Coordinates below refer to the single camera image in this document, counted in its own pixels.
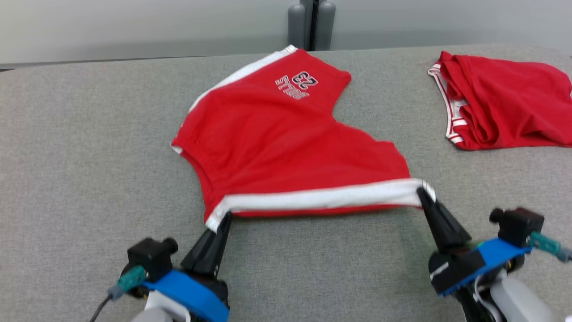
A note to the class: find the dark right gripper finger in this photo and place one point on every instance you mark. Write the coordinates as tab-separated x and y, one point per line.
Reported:
435	223
453	230

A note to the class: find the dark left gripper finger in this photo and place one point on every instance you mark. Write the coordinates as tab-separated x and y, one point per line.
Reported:
203	250
221	250

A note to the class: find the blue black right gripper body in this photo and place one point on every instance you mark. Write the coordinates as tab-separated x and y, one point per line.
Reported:
473	264

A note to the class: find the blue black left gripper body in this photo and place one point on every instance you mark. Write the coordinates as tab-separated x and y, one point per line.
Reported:
192	295

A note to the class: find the red shorts with white stripes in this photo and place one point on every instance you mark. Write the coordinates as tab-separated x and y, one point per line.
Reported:
277	147

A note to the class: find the red white jersey shirt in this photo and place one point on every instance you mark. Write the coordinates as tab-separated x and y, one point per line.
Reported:
505	107

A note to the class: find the grey fabric covered surface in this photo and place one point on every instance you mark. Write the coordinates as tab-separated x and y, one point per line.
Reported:
89	179

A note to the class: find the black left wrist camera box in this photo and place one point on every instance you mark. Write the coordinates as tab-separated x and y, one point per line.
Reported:
149	257

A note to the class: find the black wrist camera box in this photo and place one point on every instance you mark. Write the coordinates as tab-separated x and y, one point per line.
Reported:
518	226
149	257

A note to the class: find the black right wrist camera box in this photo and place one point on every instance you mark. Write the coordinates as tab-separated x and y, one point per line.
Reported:
518	226

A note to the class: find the grey partition post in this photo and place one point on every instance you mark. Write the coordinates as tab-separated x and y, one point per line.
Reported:
312	24

